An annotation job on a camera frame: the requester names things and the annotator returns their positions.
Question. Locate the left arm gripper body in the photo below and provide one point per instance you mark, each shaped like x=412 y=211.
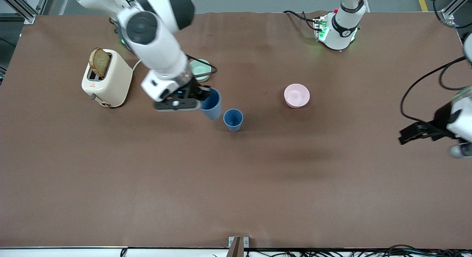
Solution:
x=438 y=121

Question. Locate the blue plastic cup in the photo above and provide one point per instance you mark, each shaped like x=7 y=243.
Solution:
x=233 y=120
x=214 y=106

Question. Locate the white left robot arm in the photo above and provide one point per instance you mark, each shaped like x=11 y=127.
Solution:
x=341 y=35

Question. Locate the mint green bowl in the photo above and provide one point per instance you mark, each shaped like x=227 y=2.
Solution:
x=201 y=69

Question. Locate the cream white toaster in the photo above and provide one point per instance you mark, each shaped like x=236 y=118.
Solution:
x=114 y=83

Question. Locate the brown bread slice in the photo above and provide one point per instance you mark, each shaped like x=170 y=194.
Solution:
x=99 y=63

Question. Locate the brown table cover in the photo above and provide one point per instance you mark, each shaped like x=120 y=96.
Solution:
x=236 y=183

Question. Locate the pink bowl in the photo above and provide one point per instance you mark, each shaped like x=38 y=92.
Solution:
x=297 y=95

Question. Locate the aluminium frame post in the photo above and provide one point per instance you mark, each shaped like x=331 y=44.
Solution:
x=455 y=6
x=22 y=8

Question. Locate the grey metal camera bracket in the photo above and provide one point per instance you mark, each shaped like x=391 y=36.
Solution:
x=238 y=246

